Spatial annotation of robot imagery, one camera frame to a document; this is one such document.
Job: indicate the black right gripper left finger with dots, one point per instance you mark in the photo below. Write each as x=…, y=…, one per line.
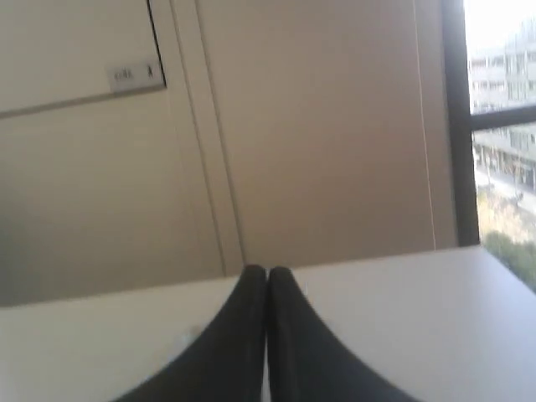
x=226, y=360

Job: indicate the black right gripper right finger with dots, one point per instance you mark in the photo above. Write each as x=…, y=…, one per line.
x=306, y=361

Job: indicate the beige cabinet with doors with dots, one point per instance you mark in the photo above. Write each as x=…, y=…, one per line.
x=287, y=133

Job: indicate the white cabinet label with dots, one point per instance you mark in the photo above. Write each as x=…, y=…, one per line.
x=140, y=75

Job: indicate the dark window frame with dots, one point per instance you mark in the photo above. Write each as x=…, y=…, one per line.
x=461, y=123

